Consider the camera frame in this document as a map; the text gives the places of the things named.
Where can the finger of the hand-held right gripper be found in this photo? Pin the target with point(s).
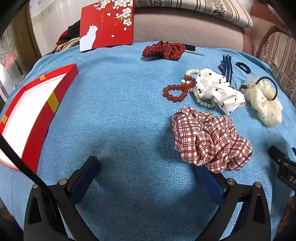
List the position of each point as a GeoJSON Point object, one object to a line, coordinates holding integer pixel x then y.
{"type": "Point", "coordinates": [277, 155]}

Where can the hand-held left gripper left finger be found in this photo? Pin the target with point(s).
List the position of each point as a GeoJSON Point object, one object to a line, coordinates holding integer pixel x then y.
{"type": "Point", "coordinates": [83, 183]}

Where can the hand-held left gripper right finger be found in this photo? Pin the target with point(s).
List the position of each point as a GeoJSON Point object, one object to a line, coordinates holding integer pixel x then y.
{"type": "Point", "coordinates": [211, 184]}

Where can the red plaid scrunchie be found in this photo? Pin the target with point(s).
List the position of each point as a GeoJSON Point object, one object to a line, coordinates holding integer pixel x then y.
{"type": "Point", "coordinates": [208, 139]}

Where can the red gift box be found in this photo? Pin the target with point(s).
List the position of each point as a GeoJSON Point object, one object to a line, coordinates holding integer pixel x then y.
{"type": "Point", "coordinates": [57, 92]}

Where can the person's right forearm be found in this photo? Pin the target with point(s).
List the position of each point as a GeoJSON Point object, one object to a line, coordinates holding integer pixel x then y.
{"type": "Point", "coordinates": [289, 213]}

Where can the cream scrunchie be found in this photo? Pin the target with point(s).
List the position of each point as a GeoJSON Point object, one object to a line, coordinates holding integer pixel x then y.
{"type": "Point", "coordinates": [266, 106]}

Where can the blue blanket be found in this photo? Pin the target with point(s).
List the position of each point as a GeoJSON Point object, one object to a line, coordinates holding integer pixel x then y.
{"type": "Point", "coordinates": [127, 115]}

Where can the white dotted scrunchie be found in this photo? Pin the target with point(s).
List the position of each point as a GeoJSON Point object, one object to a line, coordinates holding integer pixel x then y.
{"type": "Point", "coordinates": [215, 92]}

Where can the striped floral cushion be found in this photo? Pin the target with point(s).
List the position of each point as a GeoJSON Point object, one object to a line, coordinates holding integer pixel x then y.
{"type": "Point", "coordinates": [282, 53]}

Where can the metal hair pin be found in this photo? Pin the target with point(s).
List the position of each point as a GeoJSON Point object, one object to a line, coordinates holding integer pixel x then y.
{"type": "Point", "coordinates": [198, 54]}

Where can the black hair clip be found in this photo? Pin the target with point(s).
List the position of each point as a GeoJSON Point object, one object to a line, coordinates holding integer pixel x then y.
{"type": "Point", "coordinates": [190, 47]}

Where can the pile of clothes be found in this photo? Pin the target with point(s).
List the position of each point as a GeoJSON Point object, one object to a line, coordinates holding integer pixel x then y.
{"type": "Point", "coordinates": [69, 41]}

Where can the red dotted scrunchie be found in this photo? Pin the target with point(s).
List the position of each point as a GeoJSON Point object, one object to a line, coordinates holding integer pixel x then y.
{"type": "Point", "coordinates": [164, 49]}

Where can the pink sofa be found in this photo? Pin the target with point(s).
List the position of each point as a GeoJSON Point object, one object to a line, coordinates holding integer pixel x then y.
{"type": "Point", "coordinates": [185, 30]}

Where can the brown wooden furniture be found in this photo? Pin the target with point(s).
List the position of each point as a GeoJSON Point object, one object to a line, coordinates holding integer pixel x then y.
{"type": "Point", "coordinates": [22, 39]}

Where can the red box lid with cat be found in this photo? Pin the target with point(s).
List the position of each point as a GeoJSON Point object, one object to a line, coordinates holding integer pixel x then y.
{"type": "Point", "coordinates": [104, 27]}

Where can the striped floral pillow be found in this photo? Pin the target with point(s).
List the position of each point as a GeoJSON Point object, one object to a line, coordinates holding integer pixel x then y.
{"type": "Point", "coordinates": [208, 9]}

